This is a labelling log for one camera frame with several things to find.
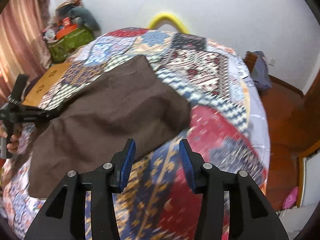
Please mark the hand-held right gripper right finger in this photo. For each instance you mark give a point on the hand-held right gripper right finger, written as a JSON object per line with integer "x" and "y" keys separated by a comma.
{"x": 187, "y": 167}

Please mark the small red box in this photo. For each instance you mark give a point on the small red box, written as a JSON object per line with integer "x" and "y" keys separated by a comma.
{"x": 67, "y": 22}

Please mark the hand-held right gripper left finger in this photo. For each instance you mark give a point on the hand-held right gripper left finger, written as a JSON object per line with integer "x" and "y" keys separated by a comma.
{"x": 127, "y": 165}

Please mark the patchwork blanket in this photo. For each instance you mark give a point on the patchwork blanket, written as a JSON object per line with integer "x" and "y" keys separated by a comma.
{"x": 212, "y": 85}

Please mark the brown patterned bag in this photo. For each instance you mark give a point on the brown patterned bag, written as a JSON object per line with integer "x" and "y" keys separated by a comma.
{"x": 71, "y": 1}

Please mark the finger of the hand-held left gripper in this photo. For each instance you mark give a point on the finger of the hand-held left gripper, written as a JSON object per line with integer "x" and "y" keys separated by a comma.
{"x": 40, "y": 115}

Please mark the yellow foam tube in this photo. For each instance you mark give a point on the yellow foam tube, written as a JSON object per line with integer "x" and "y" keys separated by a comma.
{"x": 165, "y": 16}

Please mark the orange box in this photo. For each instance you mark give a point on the orange box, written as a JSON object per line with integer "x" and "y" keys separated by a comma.
{"x": 66, "y": 31}

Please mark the green fabric bin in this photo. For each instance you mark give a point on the green fabric bin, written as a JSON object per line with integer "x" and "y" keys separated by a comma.
{"x": 67, "y": 46}

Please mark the grey plush toy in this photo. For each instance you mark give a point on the grey plush toy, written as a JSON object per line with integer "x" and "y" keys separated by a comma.
{"x": 86, "y": 16}

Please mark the grey garment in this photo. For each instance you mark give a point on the grey garment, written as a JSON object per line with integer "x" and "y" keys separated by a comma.
{"x": 261, "y": 75}

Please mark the striped pink curtain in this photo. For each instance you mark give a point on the striped pink curtain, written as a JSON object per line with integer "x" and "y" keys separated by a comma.
{"x": 22, "y": 30}

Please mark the white wall socket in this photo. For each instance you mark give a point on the white wall socket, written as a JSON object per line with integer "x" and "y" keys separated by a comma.
{"x": 272, "y": 61}

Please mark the person's left hand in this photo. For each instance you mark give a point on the person's left hand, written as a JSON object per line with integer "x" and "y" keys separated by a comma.
{"x": 13, "y": 143}

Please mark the wooden lap table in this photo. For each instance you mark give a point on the wooden lap table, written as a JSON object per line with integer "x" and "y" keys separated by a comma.
{"x": 50, "y": 77}

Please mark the pink slipper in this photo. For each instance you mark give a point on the pink slipper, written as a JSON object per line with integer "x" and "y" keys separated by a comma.
{"x": 291, "y": 197}

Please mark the brown t-shirt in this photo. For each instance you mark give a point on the brown t-shirt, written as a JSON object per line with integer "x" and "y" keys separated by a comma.
{"x": 112, "y": 105}

